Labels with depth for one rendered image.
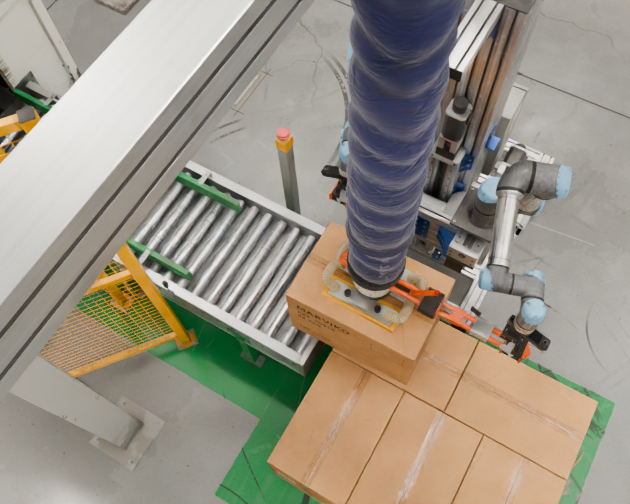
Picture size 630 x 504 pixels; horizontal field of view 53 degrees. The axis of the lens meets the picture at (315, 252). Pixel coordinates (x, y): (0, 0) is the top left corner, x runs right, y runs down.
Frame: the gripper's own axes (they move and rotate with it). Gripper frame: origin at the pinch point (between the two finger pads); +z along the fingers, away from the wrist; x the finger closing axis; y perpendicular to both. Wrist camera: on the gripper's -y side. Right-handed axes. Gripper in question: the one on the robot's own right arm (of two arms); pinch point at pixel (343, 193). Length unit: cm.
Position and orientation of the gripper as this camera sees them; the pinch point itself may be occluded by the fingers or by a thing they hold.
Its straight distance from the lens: 272.2
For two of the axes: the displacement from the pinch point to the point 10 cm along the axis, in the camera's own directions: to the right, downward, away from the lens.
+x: 5.2, -7.8, 3.4
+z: 0.3, 4.2, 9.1
